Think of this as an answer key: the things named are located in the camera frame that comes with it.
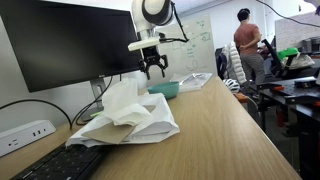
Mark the green sticky note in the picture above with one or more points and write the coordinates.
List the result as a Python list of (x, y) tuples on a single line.
[(95, 114)]

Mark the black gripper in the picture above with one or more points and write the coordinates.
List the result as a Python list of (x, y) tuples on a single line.
[(151, 55)]

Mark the white power strip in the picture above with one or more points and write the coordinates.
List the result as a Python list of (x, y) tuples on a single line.
[(23, 135)]

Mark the black computer monitor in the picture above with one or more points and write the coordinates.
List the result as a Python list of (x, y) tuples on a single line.
[(66, 43)]

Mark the teal blue bowl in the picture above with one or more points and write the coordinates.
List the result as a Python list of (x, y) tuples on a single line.
[(164, 89)]

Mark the silver monitor stand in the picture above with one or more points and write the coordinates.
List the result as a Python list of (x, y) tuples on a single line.
[(97, 95)]

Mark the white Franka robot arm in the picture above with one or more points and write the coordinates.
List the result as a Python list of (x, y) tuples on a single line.
[(151, 11)]

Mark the black office chair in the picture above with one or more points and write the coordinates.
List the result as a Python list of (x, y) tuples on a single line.
[(271, 56)]

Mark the white tote bag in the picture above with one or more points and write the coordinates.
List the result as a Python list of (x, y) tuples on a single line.
[(301, 61)]

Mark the brown cardboard piece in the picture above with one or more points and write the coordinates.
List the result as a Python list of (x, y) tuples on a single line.
[(108, 132)]

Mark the white crumpled tissue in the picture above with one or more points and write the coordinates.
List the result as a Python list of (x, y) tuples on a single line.
[(125, 103)]

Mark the black keyboard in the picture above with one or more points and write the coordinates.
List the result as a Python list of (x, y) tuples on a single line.
[(63, 165)]

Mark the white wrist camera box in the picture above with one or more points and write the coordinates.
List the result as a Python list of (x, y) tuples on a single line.
[(144, 43)]

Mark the white whiteboard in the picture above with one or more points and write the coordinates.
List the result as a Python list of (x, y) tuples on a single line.
[(195, 46)]

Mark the clear plastic bag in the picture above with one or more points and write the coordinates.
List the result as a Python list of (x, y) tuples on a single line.
[(193, 81)]

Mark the orange box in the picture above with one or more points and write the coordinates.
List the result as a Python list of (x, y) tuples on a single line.
[(240, 97)]

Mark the white puffer jacket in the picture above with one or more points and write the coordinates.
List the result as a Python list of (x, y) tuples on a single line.
[(236, 63)]

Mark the white bicycle helmet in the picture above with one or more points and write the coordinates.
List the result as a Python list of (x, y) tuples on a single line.
[(231, 85)]

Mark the green plastic object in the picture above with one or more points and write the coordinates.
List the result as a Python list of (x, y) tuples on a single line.
[(288, 52)]

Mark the black breadboard table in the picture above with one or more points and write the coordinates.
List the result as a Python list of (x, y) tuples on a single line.
[(300, 96)]

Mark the person in red shirt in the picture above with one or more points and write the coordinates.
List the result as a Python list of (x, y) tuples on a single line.
[(248, 43)]

